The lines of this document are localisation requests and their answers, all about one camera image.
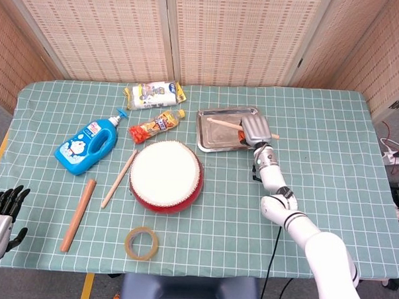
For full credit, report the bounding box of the red cable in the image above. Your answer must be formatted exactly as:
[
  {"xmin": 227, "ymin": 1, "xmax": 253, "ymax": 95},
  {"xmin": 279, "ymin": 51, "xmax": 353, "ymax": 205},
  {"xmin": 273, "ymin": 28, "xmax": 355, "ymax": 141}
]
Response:
[{"xmin": 379, "ymin": 120, "xmax": 399, "ymax": 175}]

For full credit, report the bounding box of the stainless steel tray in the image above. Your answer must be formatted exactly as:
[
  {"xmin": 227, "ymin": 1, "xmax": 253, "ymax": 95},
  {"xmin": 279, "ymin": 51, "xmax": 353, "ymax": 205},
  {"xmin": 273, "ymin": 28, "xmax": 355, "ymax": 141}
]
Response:
[{"xmin": 195, "ymin": 104, "xmax": 268, "ymax": 155}]

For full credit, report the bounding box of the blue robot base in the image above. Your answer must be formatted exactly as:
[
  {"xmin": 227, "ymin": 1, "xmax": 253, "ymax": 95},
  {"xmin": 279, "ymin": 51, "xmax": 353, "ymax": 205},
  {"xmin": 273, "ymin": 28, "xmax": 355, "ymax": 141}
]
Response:
[{"xmin": 119, "ymin": 271, "xmax": 263, "ymax": 299}]

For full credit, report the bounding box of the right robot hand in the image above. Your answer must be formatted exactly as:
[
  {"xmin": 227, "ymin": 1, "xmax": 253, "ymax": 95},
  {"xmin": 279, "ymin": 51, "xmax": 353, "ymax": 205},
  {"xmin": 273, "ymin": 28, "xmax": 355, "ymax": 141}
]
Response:
[{"xmin": 236, "ymin": 113, "xmax": 274, "ymax": 150}]

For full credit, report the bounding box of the black cable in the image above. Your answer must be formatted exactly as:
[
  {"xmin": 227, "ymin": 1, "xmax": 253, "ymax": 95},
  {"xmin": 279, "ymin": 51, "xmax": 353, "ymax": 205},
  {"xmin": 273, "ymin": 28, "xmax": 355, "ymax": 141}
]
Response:
[{"xmin": 259, "ymin": 224, "xmax": 296, "ymax": 299}]

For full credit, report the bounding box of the white power strip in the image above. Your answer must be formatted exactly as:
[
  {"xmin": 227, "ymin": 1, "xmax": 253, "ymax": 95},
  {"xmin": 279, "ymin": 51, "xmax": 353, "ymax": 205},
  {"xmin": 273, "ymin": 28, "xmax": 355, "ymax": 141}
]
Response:
[{"xmin": 382, "ymin": 149, "xmax": 399, "ymax": 167}]

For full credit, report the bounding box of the wooden drumstick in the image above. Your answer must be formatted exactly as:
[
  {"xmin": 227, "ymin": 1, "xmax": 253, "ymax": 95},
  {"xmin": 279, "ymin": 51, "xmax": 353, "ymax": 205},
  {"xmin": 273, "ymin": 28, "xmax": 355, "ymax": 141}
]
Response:
[
  {"xmin": 100, "ymin": 148, "xmax": 138, "ymax": 210},
  {"xmin": 205, "ymin": 117, "xmax": 281, "ymax": 140}
]

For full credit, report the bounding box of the white yellow tissue pack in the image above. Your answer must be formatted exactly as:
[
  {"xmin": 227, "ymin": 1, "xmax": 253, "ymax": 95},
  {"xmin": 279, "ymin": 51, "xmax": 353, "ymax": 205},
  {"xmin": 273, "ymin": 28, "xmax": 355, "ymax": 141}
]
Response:
[{"xmin": 122, "ymin": 79, "xmax": 188, "ymax": 113}]

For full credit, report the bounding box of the orange snack packet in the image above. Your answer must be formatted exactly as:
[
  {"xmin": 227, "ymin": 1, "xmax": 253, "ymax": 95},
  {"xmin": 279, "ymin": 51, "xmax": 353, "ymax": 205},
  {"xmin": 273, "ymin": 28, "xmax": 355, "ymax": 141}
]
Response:
[{"xmin": 128, "ymin": 107, "xmax": 187, "ymax": 147}]

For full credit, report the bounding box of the red drum white skin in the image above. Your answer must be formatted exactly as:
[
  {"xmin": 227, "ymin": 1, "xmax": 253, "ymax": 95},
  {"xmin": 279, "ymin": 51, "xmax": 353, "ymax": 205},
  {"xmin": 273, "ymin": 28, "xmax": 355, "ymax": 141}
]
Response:
[{"xmin": 127, "ymin": 138, "xmax": 206, "ymax": 216}]

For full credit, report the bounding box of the green checked tablecloth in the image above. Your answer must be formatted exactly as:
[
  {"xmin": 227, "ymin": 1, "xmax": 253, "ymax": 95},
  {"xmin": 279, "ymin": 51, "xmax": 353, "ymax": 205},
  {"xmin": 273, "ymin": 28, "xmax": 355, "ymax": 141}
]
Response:
[{"xmin": 0, "ymin": 74, "xmax": 399, "ymax": 286}]

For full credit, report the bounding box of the clear packing tape roll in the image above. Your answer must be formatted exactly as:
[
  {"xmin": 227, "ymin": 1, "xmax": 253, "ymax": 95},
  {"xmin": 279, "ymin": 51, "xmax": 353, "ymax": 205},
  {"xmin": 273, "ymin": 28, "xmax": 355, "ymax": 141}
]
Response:
[{"xmin": 124, "ymin": 225, "xmax": 160, "ymax": 262}]

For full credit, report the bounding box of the bamboo folding screen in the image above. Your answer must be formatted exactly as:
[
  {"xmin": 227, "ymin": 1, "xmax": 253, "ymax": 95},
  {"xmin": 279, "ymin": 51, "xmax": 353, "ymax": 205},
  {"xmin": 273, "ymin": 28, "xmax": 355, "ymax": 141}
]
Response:
[{"xmin": 0, "ymin": 0, "xmax": 399, "ymax": 131}]

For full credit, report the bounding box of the thick wooden rolling pin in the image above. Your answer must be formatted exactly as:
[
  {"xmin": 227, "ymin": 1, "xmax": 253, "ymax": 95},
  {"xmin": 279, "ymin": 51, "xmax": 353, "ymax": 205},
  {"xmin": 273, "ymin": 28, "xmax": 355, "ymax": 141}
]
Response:
[{"xmin": 60, "ymin": 178, "xmax": 97, "ymax": 254}]

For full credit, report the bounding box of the blue detergent pump bottle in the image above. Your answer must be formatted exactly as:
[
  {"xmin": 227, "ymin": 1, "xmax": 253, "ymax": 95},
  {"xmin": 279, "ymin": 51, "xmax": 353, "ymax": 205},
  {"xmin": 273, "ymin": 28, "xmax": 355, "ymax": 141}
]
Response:
[{"xmin": 53, "ymin": 105, "xmax": 129, "ymax": 179}]

